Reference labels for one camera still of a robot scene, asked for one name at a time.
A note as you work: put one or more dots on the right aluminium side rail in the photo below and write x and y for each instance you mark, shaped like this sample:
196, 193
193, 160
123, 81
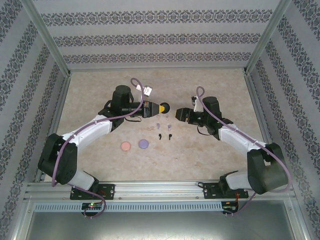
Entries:
255, 100

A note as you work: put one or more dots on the grey metal shelf panel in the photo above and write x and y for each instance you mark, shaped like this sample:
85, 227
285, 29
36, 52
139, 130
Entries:
160, 225

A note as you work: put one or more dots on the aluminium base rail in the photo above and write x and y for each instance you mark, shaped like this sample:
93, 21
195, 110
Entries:
160, 190

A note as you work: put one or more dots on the left aluminium side rail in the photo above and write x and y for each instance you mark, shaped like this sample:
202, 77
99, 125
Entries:
57, 112

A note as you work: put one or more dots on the aluminium frame post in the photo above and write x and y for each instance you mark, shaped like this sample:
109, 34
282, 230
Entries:
266, 37
50, 37

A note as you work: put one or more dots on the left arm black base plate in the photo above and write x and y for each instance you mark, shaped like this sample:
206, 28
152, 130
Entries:
108, 191

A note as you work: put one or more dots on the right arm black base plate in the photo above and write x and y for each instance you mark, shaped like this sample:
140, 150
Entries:
211, 191

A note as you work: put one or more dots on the left aluminium frame post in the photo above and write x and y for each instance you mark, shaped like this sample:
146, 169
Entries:
50, 37

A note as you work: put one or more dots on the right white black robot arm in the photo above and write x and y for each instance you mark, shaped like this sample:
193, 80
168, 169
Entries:
237, 140

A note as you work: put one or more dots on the pink earbud charging case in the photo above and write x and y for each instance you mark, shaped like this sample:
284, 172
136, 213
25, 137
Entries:
125, 146

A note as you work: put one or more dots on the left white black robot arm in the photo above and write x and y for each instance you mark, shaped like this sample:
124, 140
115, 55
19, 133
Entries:
85, 130

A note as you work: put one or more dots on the right aluminium frame post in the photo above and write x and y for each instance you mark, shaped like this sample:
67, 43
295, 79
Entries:
266, 37

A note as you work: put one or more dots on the purple earbud charging case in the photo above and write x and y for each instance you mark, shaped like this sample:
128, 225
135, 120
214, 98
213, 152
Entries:
143, 144

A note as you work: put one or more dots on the aluminium side rail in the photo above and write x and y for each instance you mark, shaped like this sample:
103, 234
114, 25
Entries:
255, 100
57, 112

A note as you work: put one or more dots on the black earbud charging case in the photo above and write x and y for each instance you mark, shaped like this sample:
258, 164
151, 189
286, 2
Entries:
167, 108

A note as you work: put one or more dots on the black earbud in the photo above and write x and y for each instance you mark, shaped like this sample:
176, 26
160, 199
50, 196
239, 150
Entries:
159, 136
170, 136

